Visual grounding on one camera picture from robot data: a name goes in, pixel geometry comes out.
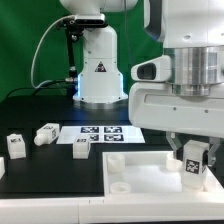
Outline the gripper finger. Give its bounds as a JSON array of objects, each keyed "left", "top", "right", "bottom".
[
  {"left": 166, "top": 132, "right": 183, "bottom": 160},
  {"left": 208, "top": 137, "right": 221, "bottom": 167}
]

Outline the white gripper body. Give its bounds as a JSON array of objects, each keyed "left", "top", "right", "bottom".
[{"left": 128, "top": 56, "right": 224, "bottom": 138}]

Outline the white square table top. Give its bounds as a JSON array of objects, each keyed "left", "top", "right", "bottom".
[{"left": 103, "top": 151, "right": 224, "bottom": 198}]

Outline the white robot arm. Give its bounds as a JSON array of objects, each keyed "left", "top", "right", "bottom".
[{"left": 60, "top": 0, "right": 224, "bottom": 138}]

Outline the white L-shaped fence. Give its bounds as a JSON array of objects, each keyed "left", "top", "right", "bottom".
[{"left": 0, "top": 198, "right": 224, "bottom": 224}]

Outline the white marker sheet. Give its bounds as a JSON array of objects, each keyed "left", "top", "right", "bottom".
[{"left": 57, "top": 125, "right": 145, "bottom": 144}]

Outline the white block left edge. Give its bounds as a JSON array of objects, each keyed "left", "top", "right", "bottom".
[{"left": 0, "top": 157, "right": 5, "bottom": 179}]

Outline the black cable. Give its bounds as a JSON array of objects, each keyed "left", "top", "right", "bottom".
[{"left": 4, "top": 79, "right": 75, "bottom": 100}]

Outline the grey cable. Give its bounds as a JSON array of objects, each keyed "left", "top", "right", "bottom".
[{"left": 30, "top": 14, "right": 75, "bottom": 90}]

